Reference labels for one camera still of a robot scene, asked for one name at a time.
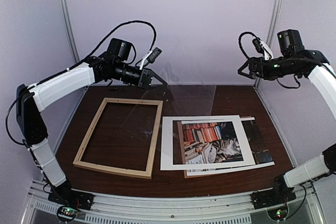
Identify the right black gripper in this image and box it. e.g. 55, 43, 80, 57
238, 55, 301, 80

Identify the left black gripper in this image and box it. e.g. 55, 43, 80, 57
114, 61, 168, 90

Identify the clear acrylic sheet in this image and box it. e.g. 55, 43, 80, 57
120, 61, 217, 137

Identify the white mat board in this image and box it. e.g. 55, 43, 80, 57
161, 115, 255, 170

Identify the light wooden picture frame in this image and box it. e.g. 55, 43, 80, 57
73, 98, 163, 179

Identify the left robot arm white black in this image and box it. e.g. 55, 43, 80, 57
11, 38, 166, 205

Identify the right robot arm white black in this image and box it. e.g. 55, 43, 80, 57
237, 29, 335, 204

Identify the cat photo print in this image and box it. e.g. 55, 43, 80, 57
177, 117, 275, 178

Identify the brown backing board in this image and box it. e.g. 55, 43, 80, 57
184, 170, 190, 178

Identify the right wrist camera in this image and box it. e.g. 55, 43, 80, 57
252, 37, 274, 60

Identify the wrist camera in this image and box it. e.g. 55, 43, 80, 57
140, 47, 162, 70
252, 37, 274, 60

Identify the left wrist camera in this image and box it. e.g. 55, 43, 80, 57
140, 47, 162, 70

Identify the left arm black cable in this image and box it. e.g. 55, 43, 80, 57
89, 20, 158, 59

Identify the right aluminium corner post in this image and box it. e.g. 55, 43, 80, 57
253, 0, 287, 88

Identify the aluminium corner post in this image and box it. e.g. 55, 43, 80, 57
253, 0, 287, 88
60, 0, 80, 63

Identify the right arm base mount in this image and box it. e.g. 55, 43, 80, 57
250, 189, 297, 209

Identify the left aluminium corner post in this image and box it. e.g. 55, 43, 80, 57
60, 0, 80, 63

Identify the aluminium front rail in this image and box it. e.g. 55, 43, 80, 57
22, 178, 320, 224

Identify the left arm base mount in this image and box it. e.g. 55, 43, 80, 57
48, 190, 94, 210

